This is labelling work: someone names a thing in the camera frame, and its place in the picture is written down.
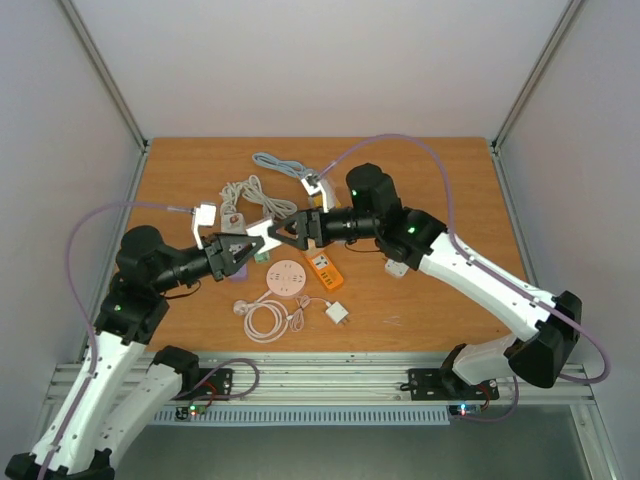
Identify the white purple-strip cable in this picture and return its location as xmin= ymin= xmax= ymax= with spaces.
xmin=218 ymin=181 xmax=251 ymax=216

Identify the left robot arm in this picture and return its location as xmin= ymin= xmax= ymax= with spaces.
xmin=5 ymin=225 xmax=264 ymax=479

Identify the blue power strip cable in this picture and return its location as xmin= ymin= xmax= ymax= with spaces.
xmin=251 ymin=152 xmax=317 ymax=182

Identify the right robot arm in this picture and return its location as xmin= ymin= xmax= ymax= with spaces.
xmin=268 ymin=163 xmax=582 ymax=398

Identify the green plug adapter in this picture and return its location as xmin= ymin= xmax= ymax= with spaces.
xmin=254 ymin=252 xmax=271 ymax=264

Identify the white cube socket with flower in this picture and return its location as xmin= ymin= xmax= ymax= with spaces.
xmin=220 ymin=212 xmax=246 ymax=235

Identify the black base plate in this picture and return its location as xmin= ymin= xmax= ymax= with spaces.
xmin=401 ymin=368 xmax=500 ymax=401
xmin=175 ymin=368 xmax=234 ymax=401

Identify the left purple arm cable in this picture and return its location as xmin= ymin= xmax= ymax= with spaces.
xmin=37 ymin=201 xmax=196 ymax=480

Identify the blue slotted cable duct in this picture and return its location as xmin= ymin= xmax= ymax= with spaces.
xmin=150 ymin=405 xmax=450 ymax=428

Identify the small white grey adapter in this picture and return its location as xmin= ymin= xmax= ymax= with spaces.
xmin=246 ymin=217 xmax=282 ymax=254

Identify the orange power strip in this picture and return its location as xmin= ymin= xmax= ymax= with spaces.
xmin=303 ymin=250 xmax=344 ymax=292

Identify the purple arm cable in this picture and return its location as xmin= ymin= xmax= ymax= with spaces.
xmin=319 ymin=133 xmax=612 ymax=422
xmin=37 ymin=201 xmax=196 ymax=480

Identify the white USB charger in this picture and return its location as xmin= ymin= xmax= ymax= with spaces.
xmin=325 ymin=302 xmax=349 ymax=325

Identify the white orange-strip cable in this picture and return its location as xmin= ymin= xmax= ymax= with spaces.
xmin=239 ymin=174 xmax=301 ymax=221

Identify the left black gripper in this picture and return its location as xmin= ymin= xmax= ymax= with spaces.
xmin=153 ymin=230 xmax=265 ymax=293

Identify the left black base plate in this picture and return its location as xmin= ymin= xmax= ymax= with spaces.
xmin=175 ymin=368 xmax=234 ymax=401

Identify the aluminium rail frame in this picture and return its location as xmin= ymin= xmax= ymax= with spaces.
xmin=22 ymin=0 xmax=621 ymax=480

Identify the white square plug adapter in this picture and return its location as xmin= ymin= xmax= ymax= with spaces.
xmin=384 ymin=259 xmax=410 ymax=279

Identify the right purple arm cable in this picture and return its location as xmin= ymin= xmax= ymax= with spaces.
xmin=319 ymin=133 xmax=612 ymax=422

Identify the purple power strip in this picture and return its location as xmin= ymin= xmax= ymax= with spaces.
xmin=229 ymin=265 xmax=249 ymax=282

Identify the yellow cube socket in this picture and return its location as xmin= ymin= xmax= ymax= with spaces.
xmin=309 ymin=189 xmax=342 ymax=209

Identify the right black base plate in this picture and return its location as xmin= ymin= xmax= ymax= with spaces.
xmin=401 ymin=368 xmax=500 ymax=401

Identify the pink round power socket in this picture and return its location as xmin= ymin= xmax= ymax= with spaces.
xmin=266 ymin=260 xmax=307 ymax=299

